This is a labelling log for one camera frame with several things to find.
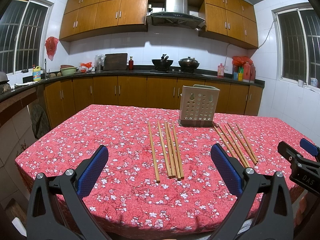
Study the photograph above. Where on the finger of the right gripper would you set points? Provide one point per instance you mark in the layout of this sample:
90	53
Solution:
304	172
312	149

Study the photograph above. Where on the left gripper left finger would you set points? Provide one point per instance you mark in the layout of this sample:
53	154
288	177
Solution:
56	209

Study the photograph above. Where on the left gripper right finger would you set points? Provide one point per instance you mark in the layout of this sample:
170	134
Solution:
274	218

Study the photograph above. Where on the lower wooden kitchen cabinets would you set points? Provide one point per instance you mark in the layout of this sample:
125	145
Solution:
67	97

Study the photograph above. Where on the red bags and containers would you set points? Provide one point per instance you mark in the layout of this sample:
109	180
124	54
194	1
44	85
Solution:
243	69

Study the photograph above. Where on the red floral tablecloth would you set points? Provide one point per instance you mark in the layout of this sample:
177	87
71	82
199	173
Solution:
126	199

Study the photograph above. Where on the right barred window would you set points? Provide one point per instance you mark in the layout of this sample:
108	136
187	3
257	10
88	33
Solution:
299	45

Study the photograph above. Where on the barred window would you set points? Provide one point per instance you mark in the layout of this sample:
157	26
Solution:
299	45
22	26

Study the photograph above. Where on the pink bottle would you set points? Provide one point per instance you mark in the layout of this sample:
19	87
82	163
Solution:
220	70

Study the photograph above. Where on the beige perforated utensil holder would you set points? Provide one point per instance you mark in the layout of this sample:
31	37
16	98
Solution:
197	106

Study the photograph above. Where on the black countertop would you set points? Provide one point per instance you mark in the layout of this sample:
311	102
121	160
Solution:
200	74

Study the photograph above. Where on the yellow detergent bottle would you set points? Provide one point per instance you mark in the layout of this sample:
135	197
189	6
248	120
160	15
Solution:
36	73

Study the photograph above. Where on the green basin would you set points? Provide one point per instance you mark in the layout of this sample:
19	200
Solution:
68	71

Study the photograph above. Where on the red and white plastic bag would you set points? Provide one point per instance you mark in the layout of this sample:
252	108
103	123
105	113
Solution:
86	67

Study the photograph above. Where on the black lidded pot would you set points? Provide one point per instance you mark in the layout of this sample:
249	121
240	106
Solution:
188	65

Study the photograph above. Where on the dark cutting board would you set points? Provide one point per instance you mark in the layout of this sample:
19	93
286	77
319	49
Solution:
116	61

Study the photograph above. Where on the red sauce bottle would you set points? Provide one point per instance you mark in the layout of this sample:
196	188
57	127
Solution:
131	62

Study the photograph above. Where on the red plastic bag hanging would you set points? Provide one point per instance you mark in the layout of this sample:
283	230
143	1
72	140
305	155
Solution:
51	47

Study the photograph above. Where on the black wok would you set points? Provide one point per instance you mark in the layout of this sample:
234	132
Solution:
163	64

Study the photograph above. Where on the left barred window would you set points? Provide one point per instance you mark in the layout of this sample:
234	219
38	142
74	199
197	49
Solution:
22	26

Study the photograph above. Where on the steel range hood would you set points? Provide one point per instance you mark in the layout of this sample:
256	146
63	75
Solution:
176	13

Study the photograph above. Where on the upper wooden wall cabinets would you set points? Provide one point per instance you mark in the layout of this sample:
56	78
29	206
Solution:
230	21

